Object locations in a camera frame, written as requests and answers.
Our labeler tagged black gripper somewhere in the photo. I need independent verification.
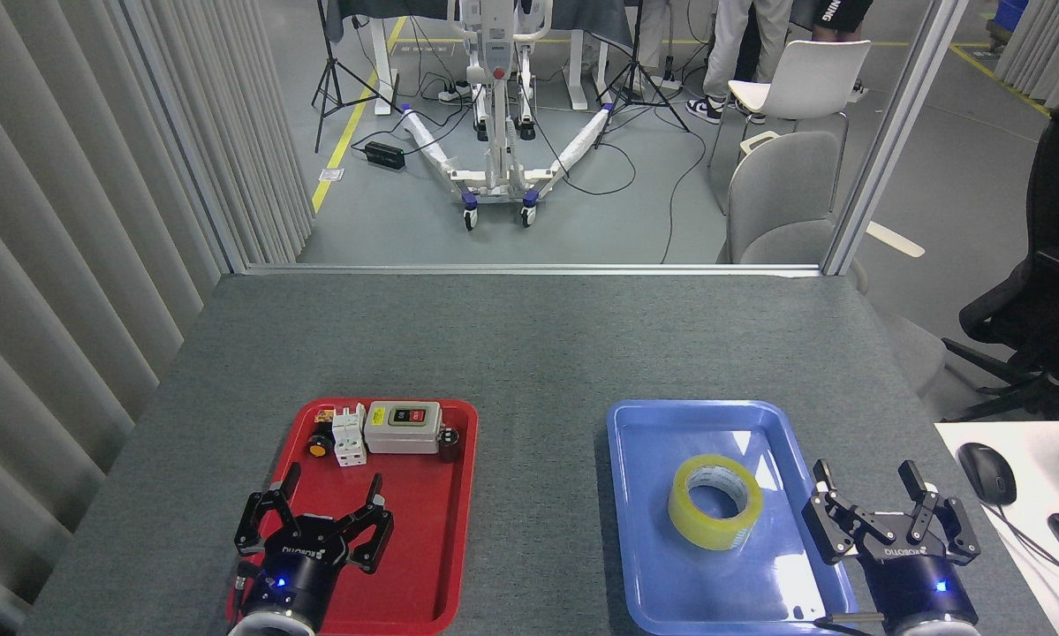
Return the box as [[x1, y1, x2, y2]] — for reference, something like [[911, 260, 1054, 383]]
[[801, 459, 982, 632], [234, 462, 395, 619]]

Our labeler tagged yellow tape roll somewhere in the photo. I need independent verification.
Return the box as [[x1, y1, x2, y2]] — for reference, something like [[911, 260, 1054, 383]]
[[668, 454, 764, 551]]

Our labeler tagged white circuit breaker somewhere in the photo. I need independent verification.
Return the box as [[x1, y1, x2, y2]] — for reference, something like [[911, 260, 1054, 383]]
[[331, 404, 368, 468]]

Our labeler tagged black computer mouse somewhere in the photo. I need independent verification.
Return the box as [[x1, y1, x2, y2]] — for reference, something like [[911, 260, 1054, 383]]
[[957, 442, 1017, 507]]

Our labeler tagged red plastic tray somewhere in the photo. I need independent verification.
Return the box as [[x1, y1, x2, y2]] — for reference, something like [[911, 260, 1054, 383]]
[[226, 397, 480, 636]]

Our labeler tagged white side desk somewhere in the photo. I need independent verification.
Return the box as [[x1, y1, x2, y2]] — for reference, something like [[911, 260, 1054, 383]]
[[934, 420, 1059, 636]]

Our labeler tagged blue plastic tray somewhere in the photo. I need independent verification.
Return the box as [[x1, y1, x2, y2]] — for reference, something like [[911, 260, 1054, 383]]
[[607, 399, 859, 636]]

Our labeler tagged pale wooden plank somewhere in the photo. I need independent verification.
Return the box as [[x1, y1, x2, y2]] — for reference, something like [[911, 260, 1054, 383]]
[[865, 221, 926, 259]]

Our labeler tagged grey upholstered chair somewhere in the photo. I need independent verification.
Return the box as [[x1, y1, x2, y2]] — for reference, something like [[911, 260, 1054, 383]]
[[716, 131, 947, 398]]

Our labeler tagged grey ribbed partition panel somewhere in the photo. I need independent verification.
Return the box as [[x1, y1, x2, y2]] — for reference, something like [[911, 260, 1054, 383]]
[[993, 0, 1059, 111], [0, 0, 318, 636]]

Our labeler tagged white stand on wheels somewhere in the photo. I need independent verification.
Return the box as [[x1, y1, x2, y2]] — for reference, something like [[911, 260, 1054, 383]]
[[401, 0, 616, 232]]

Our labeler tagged white plastic chair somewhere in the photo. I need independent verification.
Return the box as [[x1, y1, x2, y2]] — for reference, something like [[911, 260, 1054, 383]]
[[707, 39, 872, 213]]

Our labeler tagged black tripod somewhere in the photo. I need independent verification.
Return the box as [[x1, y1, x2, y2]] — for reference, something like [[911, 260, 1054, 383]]
[[311, 0, 404, 155], [594, 0, 691, 151]]

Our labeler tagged person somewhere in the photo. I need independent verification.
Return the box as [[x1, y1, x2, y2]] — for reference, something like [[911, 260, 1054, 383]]
[[794, 0, 874, 96], [686, 0, 795, 125]]

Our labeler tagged grey switch box red button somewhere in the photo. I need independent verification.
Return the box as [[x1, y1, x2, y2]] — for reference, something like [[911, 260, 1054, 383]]
[[363, 402, 443, 456]]

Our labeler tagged silver aluminium rail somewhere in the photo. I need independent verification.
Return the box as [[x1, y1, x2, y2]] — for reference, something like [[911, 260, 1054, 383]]
[[245, 263, 823, 278]]

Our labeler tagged silver aluminium post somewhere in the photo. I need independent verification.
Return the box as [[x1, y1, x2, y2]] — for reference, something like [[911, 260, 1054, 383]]
[[822, 0, 970, 276]]

